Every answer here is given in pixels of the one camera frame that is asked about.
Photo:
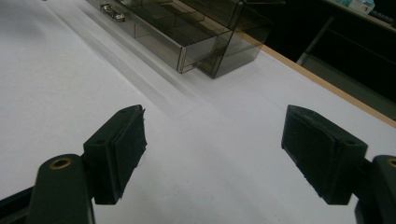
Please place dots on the wooden table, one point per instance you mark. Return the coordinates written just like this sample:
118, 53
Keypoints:
327, 83

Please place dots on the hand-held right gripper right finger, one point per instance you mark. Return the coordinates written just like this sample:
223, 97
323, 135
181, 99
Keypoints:
323, 155

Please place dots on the smoky transparent drawer cabinet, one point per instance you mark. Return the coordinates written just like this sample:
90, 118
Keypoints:
243, 37

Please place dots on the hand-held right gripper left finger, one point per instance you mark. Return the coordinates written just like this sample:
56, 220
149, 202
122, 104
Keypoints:
115, 155

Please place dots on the white frame desk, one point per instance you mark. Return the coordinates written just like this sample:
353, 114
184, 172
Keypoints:
358, 18

